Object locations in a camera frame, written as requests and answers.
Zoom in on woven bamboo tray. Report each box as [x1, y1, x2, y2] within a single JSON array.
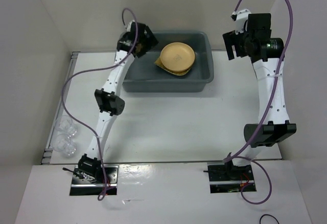
[[154, 57, 181, 77]]

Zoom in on yellow bear plate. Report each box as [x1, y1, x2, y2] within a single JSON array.
[[160, 42, 195, 72], [166, 68, 192, 76]]

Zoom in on clear glass cup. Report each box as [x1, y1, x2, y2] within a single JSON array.
[[52, 133, 77, 157], [55, 115, 78, 137]]

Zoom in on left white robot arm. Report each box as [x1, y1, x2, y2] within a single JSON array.
[[78, 21, 158, 183]]

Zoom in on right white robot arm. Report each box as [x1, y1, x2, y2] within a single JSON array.
[[223, 9, 297, 180]]

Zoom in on grey plastic bin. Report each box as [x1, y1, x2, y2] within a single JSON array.
[[123, 30, 214, 93]]

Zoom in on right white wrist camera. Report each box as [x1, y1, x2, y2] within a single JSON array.
[[231, 8, 251, 35]]

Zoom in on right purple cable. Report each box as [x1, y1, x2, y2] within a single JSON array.
[[222, 0, 294, 205]]

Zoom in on purple cable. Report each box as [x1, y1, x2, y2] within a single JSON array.
[[222, 0, 294, 205], [62, 8, 140, 201]]

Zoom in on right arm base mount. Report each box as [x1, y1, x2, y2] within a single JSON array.
[[203, 162, 256, 193]]

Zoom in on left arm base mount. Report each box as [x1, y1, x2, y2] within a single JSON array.
[[62, 165, 119, 196]]

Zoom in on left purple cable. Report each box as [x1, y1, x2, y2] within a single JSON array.
[[62, 8, 140, 201]]

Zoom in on black cable loop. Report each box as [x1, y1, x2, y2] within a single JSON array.
[[260, 214, 280, 224]]

